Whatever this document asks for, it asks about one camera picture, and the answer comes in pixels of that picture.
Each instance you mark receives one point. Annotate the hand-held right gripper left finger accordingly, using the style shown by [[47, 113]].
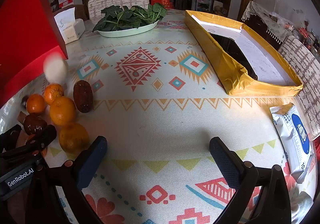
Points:
[[91, 161]]

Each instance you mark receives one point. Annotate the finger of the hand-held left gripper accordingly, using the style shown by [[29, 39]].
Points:
[[43, 136], [10, 136]]

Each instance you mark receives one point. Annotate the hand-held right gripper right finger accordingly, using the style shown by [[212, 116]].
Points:
[[227, 164]]

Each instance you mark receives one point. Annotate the small dark red jujube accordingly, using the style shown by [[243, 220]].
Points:
[[24, 101]]

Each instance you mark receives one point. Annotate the reddish brown sweet potato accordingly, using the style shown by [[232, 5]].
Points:
[[83, 96]]

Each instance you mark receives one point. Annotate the white yam piece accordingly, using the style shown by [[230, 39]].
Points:
[[55, 68]]

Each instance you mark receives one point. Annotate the white blue wet wipes packet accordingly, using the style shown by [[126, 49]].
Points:
[[292, 139]]

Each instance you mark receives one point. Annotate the yellow taped box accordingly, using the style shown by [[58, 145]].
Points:
[[225, 63]]

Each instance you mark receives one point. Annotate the white tissue box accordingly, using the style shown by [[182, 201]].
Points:
[[68, 27]]

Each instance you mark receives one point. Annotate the black panel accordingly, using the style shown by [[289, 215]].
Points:
[[232, 48]]

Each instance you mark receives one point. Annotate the patterned cushioned chair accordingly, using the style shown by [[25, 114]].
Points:
[[302, 68]]

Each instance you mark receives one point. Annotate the pale green oval plate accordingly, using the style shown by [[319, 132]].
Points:
[[127, 31]]

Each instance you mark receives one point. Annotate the bunch of spinach leaves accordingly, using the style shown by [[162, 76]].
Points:
[[130, 16]]

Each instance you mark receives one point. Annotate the side table with white cloth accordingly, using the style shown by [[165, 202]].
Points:
[[262, 13]]

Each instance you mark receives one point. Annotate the patterned chair back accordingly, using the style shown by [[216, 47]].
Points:
[[117, 0]]

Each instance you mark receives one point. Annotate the red gift box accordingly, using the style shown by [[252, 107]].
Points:
[[163, 1]]

